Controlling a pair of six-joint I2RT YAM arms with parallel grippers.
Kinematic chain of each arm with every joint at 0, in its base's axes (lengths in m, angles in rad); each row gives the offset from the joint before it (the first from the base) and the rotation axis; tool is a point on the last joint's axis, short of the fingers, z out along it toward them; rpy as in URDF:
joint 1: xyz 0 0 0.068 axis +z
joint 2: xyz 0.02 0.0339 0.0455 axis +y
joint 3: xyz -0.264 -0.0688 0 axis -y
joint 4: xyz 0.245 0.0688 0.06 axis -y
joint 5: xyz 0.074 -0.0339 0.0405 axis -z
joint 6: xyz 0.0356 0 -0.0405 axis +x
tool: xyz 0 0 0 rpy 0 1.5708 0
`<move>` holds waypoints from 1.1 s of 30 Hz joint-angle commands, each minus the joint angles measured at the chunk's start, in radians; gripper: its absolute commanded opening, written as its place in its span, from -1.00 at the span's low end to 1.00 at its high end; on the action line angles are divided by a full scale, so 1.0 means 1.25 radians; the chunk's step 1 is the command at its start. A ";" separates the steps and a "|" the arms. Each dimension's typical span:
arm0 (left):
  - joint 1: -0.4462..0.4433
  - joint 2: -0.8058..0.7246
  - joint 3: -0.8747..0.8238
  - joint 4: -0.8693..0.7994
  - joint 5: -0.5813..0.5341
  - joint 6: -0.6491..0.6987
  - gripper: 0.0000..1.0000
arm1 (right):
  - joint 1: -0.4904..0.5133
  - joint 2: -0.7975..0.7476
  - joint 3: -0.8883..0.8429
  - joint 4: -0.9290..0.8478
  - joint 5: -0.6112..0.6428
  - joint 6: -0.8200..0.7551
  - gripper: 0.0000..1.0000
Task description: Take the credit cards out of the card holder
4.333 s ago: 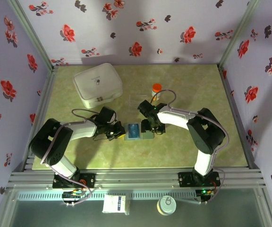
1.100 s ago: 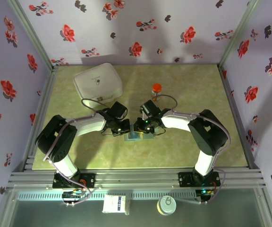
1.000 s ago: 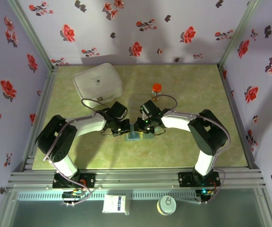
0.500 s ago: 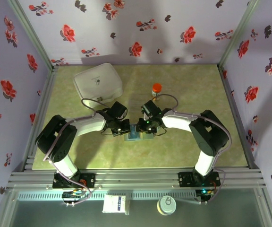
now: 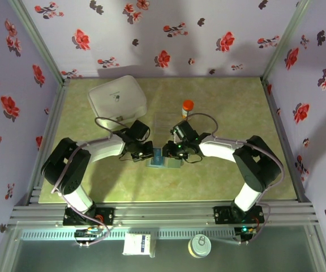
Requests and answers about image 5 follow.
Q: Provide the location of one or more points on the blue VIP card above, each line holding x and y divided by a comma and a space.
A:
158, 157

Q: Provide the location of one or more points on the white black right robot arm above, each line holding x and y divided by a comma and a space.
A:
216, 150

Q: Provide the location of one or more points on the clear acrylic card box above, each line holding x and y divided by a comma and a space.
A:
163, 124

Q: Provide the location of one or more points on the orange-capped bottle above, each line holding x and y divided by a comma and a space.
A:
188, 105

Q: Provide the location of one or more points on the white plastic container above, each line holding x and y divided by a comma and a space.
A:
115, 96

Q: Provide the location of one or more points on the white box with blue print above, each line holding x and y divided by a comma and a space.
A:
137, 245

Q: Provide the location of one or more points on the small electronics board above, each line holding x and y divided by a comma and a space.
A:
88, 233
246, 231

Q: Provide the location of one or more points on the silver tin can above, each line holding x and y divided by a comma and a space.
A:
199, 246

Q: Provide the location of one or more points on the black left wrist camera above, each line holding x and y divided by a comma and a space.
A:
139, 156

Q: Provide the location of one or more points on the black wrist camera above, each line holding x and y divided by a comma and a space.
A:
139, 156
181, 156

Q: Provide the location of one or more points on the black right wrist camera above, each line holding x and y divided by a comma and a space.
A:
181, 156

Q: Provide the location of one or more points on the long aluminium frame rail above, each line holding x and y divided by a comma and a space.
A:
163, 214

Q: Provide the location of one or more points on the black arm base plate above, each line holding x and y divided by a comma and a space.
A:
222, 215
106, 216

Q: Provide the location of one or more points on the aluminium side rail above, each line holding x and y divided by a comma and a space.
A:
49, 136
286, 141

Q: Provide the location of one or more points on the aluminium frame upright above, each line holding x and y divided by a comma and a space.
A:
287, 37
35, 39

